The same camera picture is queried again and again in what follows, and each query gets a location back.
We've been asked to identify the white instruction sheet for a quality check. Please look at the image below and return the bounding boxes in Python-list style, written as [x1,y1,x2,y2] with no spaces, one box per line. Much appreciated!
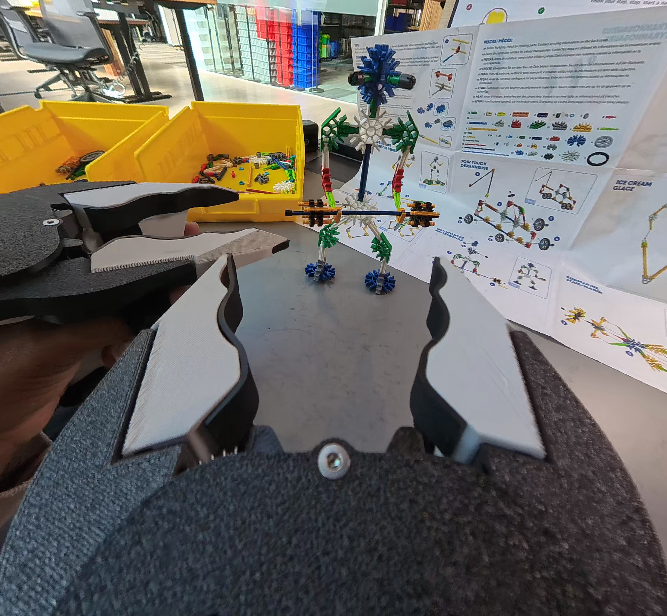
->
[305,11,667,392]

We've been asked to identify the grey mesh office chair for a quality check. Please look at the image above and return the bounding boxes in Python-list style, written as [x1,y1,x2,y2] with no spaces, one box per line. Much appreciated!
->
[0,0,131,102]

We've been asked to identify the pile of loose toy parts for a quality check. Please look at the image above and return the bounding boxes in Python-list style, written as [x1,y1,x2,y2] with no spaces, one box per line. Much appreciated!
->
[192,149,298,194]

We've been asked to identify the multicoloured construction toy model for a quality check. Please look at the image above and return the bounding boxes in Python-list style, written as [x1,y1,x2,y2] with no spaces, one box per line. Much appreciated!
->
[305,44,420,296]

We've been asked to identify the yellow plastic bin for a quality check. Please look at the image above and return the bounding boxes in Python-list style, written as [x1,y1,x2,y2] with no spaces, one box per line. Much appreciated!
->
[0,101,170,194]
[86,101,305,223]

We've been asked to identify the red and blue storage crates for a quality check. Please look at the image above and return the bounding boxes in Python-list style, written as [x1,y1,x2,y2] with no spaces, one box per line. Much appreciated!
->
[234,6,339,90]

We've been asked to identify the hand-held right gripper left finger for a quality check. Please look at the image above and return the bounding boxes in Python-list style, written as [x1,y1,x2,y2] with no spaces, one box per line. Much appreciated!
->
[121,255,260,465]

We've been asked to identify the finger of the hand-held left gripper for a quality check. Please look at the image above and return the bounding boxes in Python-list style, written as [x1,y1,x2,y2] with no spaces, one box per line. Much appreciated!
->
[90,227,290,275]
[64,182,240,221]

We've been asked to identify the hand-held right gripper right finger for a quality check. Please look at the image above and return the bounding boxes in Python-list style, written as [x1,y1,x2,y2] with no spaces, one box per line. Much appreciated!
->
[409,256,547,464]

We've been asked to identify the thin blue toy rod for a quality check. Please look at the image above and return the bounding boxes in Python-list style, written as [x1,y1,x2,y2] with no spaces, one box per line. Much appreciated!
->
[286,209,412,219]

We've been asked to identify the black orange toy wheel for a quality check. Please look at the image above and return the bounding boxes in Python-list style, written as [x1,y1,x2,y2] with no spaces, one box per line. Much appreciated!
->
[409,200,439,229]
[299,199,337,227]

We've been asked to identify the small heap of toy parts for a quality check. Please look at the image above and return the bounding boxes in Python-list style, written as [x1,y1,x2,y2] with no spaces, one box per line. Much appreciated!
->
[55,151,105,179]

